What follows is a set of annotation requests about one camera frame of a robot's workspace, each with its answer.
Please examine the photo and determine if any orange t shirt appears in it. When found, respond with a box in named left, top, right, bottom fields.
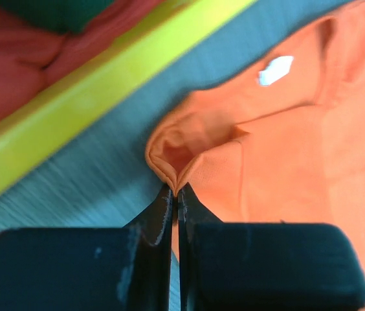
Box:
left=146, top=1, right=365, bottom=271

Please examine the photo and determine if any yellow plastic bin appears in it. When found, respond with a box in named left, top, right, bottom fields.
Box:
left=0, top=1, right=250, bottom=194

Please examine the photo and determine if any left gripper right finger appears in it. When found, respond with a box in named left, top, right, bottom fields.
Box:
left=177, top=185, right=365, bottom=310

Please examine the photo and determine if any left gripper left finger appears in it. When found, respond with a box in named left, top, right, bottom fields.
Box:
left=0, top=186, right=173, bottom=310

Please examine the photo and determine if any red shirt in bin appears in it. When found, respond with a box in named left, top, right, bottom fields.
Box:
left=0, top=1, right=159, bottom=121

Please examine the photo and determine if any grey blue t shirt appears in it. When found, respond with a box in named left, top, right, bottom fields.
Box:
left=0, top=0, right=114, bottom=34

